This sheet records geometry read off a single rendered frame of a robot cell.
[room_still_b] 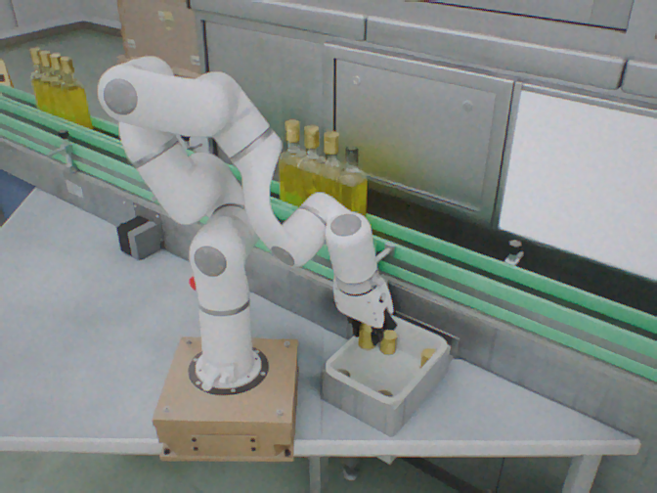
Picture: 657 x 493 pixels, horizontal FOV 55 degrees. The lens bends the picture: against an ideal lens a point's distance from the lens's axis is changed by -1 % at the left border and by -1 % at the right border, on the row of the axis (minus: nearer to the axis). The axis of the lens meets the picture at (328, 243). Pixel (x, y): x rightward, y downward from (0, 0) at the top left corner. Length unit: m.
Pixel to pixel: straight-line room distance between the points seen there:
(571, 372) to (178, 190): 0.82
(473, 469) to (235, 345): 1.02
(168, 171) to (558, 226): 0.80
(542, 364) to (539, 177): 0.38
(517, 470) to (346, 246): 1.08
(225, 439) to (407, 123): 0.78
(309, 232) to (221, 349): 0.30
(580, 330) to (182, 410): 0.75
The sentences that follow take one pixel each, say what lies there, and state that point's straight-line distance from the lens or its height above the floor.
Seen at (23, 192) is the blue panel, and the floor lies 0.68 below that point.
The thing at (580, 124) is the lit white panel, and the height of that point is 1.26.
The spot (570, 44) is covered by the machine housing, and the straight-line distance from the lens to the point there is 1.30.
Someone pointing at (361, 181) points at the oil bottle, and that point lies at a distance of 1.42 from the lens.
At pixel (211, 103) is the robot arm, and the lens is 0.94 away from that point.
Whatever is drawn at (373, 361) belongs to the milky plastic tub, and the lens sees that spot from 1.38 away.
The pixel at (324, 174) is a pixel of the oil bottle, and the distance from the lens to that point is 1.45.
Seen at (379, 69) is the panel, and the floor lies 1.28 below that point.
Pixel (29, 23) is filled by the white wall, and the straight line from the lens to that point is 7.62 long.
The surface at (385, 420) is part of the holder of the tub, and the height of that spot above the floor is 0.79.
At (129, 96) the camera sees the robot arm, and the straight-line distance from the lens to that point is 0.97.
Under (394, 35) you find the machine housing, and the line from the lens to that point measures 1.43.
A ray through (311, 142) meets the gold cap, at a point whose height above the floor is 1.13.
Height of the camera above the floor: 1.71
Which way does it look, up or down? 32 degrees down
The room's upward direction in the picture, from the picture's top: straight up
